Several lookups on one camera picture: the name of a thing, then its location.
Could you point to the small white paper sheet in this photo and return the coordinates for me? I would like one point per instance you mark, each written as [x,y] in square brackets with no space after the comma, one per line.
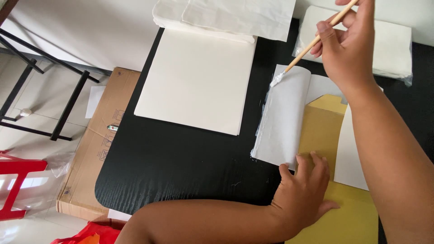
[94,101]

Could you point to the white thin paper sheet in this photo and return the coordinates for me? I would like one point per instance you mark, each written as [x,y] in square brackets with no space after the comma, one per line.
[283,118]

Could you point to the flat brown cardboard box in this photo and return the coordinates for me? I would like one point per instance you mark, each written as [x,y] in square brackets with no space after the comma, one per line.
[91,152]

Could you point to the small white crumpled ball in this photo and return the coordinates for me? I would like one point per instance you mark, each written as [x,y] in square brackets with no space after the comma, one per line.
[25,112]

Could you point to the red plastic stool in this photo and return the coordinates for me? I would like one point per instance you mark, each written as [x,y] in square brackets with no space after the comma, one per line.
[17,176]

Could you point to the person's left hand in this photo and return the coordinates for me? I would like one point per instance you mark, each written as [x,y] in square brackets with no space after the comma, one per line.
[301,200]

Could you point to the plastic-wrapped white paper packet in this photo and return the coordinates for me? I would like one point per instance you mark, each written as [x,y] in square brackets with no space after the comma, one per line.
[390,47]

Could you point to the yellow cardboard piece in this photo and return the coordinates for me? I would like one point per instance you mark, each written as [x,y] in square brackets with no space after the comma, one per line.
[322,135]

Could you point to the red plastic bag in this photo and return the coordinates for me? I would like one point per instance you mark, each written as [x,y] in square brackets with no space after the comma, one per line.
[91,235]

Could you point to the white paper scrap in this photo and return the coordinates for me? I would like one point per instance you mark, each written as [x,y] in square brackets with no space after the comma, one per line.
[118,215]

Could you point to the black metal frame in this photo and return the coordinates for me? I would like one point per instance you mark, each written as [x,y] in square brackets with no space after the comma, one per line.
[64,111]

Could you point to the folded white tissue papers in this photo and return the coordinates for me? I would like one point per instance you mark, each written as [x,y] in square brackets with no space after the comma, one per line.
[230,15]

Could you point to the wooden glue brush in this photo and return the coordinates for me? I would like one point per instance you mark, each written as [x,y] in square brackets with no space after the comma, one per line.
[305,54]

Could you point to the person's right hand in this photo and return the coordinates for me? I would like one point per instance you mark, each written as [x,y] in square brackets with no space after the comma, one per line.
[352,50]

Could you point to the green marker pen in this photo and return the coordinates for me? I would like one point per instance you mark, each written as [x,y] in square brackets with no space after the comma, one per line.
[113,127]

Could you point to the clear plastic bag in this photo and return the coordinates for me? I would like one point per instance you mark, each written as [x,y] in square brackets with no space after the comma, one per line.
[61,164]

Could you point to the stack of white paper sheets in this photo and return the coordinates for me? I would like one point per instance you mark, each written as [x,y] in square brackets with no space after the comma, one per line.
[196,81]

